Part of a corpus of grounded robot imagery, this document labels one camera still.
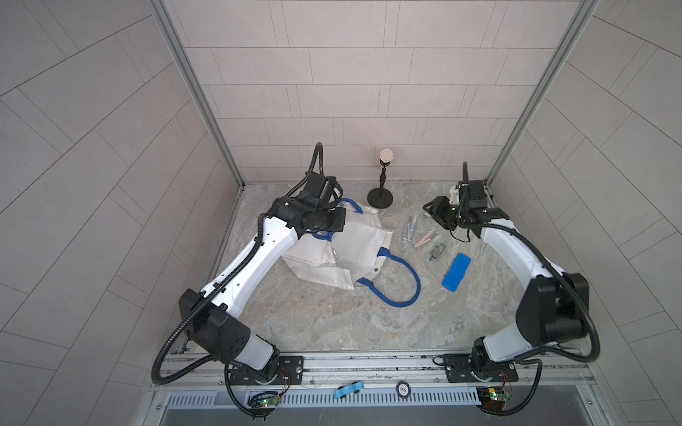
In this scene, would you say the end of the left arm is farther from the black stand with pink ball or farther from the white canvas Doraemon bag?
the black stand with pink ball

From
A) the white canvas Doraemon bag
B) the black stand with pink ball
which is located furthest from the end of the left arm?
the black stand with pink ball

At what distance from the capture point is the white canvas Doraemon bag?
758 millimetres
